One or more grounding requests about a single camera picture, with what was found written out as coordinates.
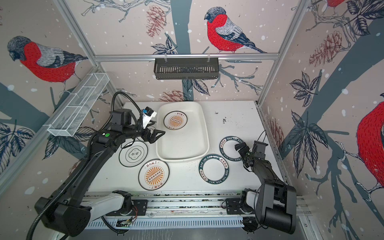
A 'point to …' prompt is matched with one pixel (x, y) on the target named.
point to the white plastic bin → (190, 143)
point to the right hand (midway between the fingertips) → (238, 151)
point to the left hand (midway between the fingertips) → (157, 126)
